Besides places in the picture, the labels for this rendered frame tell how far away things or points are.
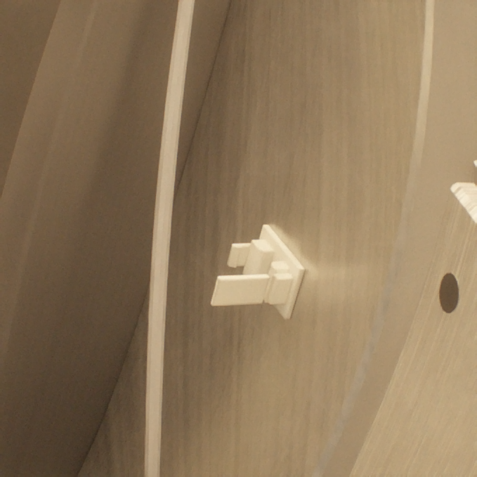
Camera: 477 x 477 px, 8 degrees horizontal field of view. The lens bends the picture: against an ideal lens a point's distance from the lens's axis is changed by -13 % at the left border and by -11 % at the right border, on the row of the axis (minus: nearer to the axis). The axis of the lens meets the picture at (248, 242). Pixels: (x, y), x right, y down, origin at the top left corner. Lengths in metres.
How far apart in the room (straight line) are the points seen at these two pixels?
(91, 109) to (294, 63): 0.06
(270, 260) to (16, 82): 0.95
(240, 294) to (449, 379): 0.10
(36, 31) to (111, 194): 0.92
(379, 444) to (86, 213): 0.14
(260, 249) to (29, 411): 0.13
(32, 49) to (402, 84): 1.02
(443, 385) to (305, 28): 0.13
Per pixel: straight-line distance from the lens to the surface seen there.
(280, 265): 0.93
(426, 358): 0.86
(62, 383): 1.02
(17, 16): 1.89
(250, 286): 0.93
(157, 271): 0.94
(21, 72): 1.88
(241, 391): 0.96
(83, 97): 0.95
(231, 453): 0.97
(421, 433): 0.86
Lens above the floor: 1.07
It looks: 6 degrees down
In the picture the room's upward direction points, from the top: 2 degrees clockwise
